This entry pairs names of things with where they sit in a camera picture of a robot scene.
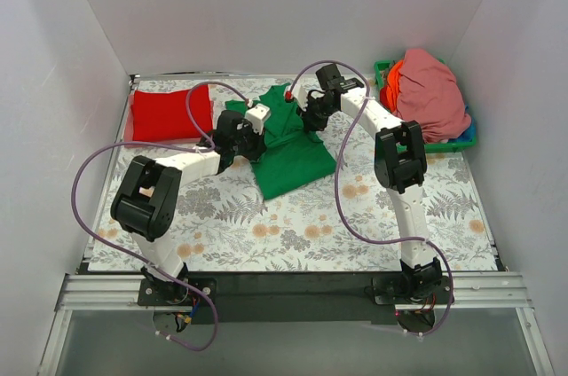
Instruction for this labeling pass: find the green t shirt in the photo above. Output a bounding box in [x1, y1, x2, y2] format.
[251, 84, 336, 200]

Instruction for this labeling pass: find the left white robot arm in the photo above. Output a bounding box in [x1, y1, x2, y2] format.
[110, 104, 271, 305]

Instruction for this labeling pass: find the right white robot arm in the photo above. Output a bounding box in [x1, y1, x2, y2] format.
[285, 60, 449, 303]

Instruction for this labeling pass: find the green plastic basket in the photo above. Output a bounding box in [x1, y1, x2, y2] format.
[374, 60, 477, 153]

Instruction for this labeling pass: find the orange t shirt in basket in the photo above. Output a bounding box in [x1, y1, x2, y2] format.
[379, 59, 404, 113]

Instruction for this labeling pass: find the folded red t shirt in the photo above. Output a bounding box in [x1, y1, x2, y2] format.
[130, 84, 213, 143]

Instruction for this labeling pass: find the pink t shirt in basket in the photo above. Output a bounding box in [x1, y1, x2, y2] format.
[393, 49, 471, 144]

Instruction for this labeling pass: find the floral table cloth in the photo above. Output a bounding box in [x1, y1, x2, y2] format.
[83, 76, 507, 273]

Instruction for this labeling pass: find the blue t shirt in basket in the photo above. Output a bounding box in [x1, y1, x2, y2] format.
[448, 105, 477, 145]

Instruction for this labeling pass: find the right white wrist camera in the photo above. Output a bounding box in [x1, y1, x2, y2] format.
[284, 86, 308, 113]

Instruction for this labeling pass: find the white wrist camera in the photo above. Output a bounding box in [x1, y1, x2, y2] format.
[244, 104, 271, 135]
[284, 86, 308, 113]

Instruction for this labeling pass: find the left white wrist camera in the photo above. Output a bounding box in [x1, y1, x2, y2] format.
[244, 104, 271, 135]

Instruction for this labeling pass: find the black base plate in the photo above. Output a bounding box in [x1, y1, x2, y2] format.
[137, 272, 454, 333]

